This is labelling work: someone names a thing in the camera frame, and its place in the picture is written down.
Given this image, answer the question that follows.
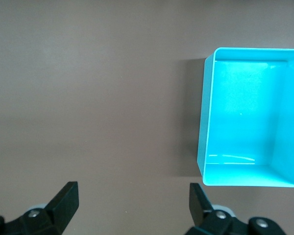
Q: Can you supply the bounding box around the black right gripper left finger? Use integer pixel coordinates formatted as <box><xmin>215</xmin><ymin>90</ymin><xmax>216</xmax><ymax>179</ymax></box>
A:
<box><xmin>0</xmin><ymin>181</ymin><xmax>79</xmax><ymax>235</ymax></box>

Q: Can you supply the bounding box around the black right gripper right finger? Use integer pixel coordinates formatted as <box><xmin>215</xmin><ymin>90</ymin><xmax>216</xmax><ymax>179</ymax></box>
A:
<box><xmin>188</xmin><ymin>183</ymin><xmax>284</xmax><ymax>235</ymax></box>

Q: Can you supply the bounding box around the teal plastic bin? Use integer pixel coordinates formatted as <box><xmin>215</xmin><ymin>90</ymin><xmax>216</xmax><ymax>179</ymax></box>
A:
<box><xmin>196</xmin><ymin>47</ymin><xmax>294</xmax><ymax>188</ymax></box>

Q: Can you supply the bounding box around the brown table cover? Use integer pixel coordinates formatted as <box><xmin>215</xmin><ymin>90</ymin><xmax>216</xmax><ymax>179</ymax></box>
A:
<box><xmin>0</xmin><ymin>0</ymin><xmax>294</xmax><ymax>235</ymax></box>

